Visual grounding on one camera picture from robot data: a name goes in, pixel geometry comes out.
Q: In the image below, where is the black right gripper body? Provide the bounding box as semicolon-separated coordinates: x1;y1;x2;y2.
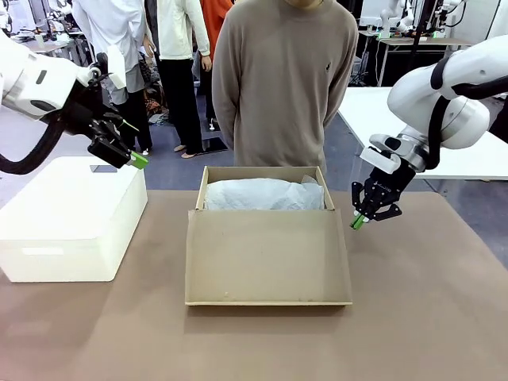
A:
363;158;417;207

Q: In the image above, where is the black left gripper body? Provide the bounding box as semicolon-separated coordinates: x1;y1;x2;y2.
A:
63;85;122;138

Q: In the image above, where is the white tissue paper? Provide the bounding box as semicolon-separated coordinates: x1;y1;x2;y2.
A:
205;173;326;211

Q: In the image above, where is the brown cardboard shoe box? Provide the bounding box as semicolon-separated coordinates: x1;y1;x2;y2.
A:
184;165;353;307

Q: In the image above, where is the pile of clothes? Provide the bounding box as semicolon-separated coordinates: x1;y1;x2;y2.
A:
140;59;171;126

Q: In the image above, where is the white table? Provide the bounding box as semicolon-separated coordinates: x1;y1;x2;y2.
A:
337;86;508;182

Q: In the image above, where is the white plastic bin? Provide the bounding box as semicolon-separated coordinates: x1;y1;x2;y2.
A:
0;156;149;283

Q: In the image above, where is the grey background desk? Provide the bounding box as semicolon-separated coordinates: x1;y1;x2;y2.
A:
11;37;87;67

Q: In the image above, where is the person in white shirt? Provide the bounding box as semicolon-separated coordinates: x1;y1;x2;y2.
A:
71;0;154;156

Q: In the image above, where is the person in cream top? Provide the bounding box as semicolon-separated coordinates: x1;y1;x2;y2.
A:
156;0;211;159

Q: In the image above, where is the person in beige sweater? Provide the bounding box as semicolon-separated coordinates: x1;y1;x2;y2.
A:
211;0;360;174

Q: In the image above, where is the person in orange top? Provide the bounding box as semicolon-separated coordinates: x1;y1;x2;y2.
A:
199;0;235;120

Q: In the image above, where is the wooden top background desk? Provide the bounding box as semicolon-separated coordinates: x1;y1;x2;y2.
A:
375;37;473;87

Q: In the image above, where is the black pole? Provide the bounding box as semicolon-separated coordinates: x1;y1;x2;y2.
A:
410;0;433;87

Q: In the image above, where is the white hanging coat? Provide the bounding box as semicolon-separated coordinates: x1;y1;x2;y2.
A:
486;0;508;43

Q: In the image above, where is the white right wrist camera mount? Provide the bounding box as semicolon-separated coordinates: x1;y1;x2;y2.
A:
360;133;402;175

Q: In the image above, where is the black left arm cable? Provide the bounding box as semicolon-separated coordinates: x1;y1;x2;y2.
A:
0;114;68;175

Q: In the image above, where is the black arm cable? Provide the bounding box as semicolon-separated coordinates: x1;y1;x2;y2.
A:
426;59;508;171
0;114;68;175

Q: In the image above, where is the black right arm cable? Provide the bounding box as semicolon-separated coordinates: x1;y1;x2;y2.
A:
426;59;508;171

